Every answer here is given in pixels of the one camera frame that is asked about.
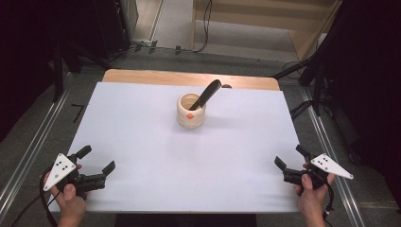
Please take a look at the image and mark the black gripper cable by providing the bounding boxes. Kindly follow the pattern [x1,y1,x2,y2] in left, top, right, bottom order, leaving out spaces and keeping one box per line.
[10,166,61,227]
[321,179,336,222]

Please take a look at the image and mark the black spatula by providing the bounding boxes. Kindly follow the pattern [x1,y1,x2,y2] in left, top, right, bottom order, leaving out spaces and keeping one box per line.
[188,79,223,112]

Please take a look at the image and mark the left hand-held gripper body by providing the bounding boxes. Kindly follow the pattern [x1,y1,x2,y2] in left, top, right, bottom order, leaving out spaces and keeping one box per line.
[43,152,107,201]

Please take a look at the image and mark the person's right hand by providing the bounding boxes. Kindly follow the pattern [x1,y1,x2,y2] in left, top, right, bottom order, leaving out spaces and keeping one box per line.
[294,162,336,219]

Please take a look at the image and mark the aluminium floor rail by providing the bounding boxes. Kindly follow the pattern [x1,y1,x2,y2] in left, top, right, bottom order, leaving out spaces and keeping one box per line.
[299,87,367,227]
[0,74,74,218]

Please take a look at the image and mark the black cabinet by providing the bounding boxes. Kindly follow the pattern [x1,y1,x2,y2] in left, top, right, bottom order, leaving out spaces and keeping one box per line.
[93,0,131,61]

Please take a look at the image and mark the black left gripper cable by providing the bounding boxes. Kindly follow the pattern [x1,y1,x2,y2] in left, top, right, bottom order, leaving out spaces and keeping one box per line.
[10,166,61,227]

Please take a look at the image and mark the black metal stand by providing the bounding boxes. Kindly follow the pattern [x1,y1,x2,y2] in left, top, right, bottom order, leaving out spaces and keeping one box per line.
[51,37,65,102]
[272,53,325,117]

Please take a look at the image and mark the wooden step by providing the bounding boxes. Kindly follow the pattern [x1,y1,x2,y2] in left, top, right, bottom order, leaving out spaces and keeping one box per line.
[191,0,343,61]

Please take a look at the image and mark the black floor cables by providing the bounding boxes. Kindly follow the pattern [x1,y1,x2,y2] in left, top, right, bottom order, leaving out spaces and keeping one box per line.
[288,99,315,121]

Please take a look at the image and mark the person's left hand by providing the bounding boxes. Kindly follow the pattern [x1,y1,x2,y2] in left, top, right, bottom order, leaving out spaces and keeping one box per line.
[43,163,87,221]

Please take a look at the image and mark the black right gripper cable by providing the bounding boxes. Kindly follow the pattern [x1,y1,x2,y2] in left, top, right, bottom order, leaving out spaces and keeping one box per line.
[321,179,336,222]

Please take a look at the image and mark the black hanging cable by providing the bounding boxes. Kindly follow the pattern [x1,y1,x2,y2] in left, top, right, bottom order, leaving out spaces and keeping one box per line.
[191,0,213,53]

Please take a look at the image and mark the cream ceramic cup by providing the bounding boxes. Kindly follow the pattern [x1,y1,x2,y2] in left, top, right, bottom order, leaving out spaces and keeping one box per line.
[176,92,207,130]

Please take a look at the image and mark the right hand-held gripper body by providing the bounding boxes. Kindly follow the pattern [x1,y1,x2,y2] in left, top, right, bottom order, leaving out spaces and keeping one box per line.
[282,152,355,191]

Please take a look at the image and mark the white board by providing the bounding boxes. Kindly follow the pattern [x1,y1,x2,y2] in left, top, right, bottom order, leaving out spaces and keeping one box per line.
[46,81,311,214]

